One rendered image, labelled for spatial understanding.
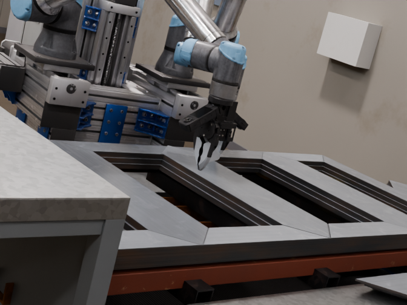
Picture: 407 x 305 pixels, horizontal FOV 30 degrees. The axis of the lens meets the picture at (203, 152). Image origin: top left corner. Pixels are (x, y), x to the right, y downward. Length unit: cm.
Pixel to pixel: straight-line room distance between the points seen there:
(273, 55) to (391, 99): 138
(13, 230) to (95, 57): 171
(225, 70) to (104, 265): 87
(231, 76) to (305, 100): 396
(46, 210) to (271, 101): 517
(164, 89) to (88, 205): 166
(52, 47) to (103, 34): 26
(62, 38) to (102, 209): 145
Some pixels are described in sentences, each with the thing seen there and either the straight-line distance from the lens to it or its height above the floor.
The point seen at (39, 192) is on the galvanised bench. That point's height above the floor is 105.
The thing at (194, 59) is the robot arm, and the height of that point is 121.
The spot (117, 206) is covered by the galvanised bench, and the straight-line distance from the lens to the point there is 130.
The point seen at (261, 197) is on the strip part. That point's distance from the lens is 223.
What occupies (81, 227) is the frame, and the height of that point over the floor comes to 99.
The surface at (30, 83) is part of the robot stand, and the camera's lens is 274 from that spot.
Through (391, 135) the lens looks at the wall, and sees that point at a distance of 535.
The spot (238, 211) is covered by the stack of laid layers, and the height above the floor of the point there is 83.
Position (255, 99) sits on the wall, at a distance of 650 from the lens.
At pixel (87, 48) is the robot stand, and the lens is 293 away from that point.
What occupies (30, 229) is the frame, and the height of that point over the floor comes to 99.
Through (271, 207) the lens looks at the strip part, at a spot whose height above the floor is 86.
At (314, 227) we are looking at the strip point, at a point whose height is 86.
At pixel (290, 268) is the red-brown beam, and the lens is 198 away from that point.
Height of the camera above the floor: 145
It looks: 13 degrees down
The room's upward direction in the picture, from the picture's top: 15 degrees clockwise
